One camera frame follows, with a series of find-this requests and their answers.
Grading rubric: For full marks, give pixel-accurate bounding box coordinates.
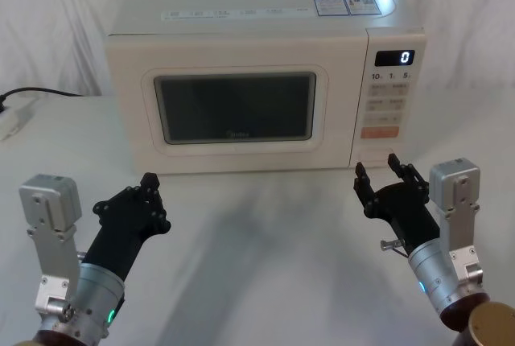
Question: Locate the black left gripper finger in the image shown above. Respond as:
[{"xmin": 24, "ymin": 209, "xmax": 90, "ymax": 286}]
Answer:
[
  {"xmin": 93, "ymin": 172, "xmax": 153, "ymax": 216},
  {"xmin": 146, "ymin": 172, "xmax": 172, "ymax": 237}
]

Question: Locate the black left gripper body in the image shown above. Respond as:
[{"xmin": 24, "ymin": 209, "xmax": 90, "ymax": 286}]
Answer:
[{"xmin": 81, "ymin": 196, "xmax": 157, "ymax": 283}]

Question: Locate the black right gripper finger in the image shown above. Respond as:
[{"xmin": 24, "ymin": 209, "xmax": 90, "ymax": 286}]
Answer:
[
  {"xmin": 386, "ymin": 153, "xmax": 431, "ymax": 206},
  {"xmin": 352, "ymin": 161, "xmax": 380, "ymax": 218}
]

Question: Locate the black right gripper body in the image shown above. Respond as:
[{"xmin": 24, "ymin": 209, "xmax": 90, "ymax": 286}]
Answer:
[{"xmin": 367, "ymin": 182, "xmax": 441, "ymax": 258}]

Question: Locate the white table cloth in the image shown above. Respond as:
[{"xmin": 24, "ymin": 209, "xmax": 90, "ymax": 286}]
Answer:
[{"xmin": 0, "ymin": 94, "xmax": 515, "ymax": 346}]

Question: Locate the cream microwave oven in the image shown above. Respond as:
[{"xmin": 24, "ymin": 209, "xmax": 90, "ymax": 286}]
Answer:
[{"xmin": 103, "ymin": 0, "xmax": 428, "ymax": 176}]

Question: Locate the blue bordered sticker red mark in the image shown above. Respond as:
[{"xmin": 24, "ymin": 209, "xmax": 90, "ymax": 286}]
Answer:
[{"xmin": 344, "ymin": 0, "xmax": 381, "ymax": 17}]

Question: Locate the blue bordered white sticker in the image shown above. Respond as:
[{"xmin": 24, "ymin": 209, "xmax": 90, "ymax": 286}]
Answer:
[{"xmin": 313, "ymin": 0, "xmax": 347, "ymax": 17}]

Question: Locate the long white sticker strip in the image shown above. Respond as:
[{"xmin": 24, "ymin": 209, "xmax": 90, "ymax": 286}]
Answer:
[{"xmin": 161, "ymin": 7, "xmax": 311, "ymax": 21}]

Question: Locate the black power cable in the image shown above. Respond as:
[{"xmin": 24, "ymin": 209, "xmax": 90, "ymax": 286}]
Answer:
[{"xmin": 0, "ymin": 87, "xmax": 85, "ymax": 114}]

